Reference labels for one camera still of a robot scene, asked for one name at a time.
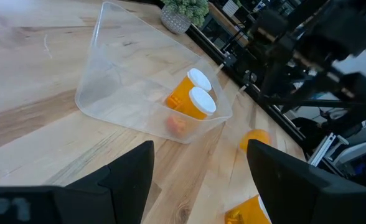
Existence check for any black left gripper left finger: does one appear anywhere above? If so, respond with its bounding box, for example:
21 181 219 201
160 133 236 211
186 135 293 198
55 140 155 224

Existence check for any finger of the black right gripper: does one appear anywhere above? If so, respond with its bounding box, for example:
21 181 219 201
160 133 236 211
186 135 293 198
259 58 285 103
279 77 327 113

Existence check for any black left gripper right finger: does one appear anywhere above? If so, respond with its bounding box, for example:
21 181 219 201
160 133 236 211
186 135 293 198
246 139 366 224

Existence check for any clear plastic basket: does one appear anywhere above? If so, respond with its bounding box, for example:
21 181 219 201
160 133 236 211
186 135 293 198
74 1 233 144

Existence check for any orange pill bottle white cap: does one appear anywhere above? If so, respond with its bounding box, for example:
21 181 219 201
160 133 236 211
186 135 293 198
165 86 217 139
238 129 273 154
166 67 212 110
224 194 273 224

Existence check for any small potted green plant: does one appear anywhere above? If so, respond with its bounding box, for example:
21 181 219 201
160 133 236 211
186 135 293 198
160 0 210 35

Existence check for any black metal table frame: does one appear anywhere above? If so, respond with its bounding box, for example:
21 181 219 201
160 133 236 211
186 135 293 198
185 24 366 162

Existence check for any silver aluminium extrusion post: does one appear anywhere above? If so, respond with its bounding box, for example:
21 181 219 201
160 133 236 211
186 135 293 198
307 132 338 167

